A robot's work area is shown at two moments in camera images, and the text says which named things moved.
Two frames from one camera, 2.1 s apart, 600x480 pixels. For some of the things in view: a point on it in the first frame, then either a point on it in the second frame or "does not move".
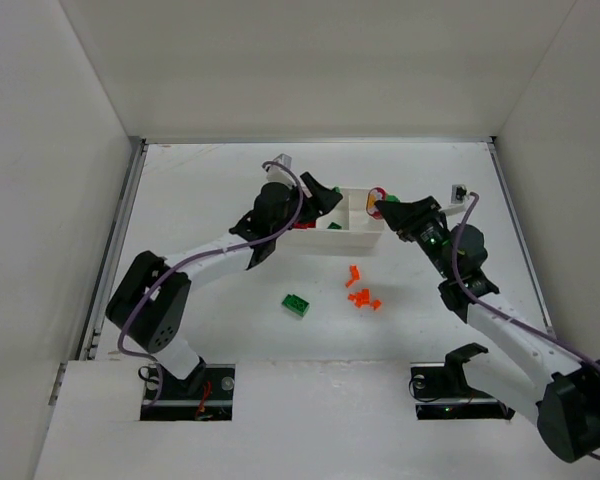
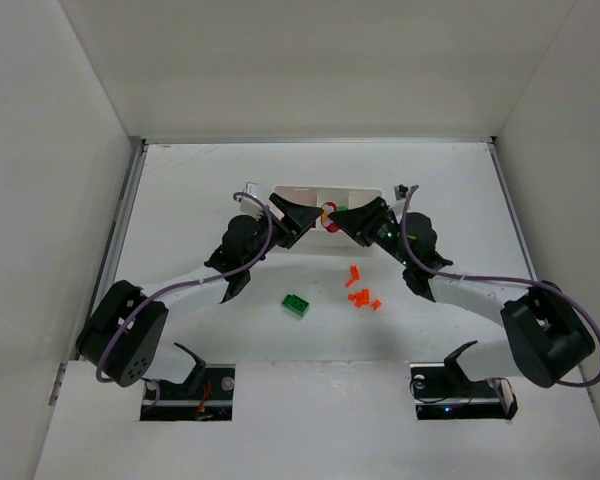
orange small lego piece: (354, 273) does not move
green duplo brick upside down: (296, 304) does not move
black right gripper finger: (399, 213) -> (360, 216)
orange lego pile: (361, 298) does not move
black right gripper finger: (397, 223) -> (358, 231)
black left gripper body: (307, 198) -> (284, 225)
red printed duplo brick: (375, 194) -> (326, 221)
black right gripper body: (419, 222) -> (372, 228)
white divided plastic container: (345, 225) does not move
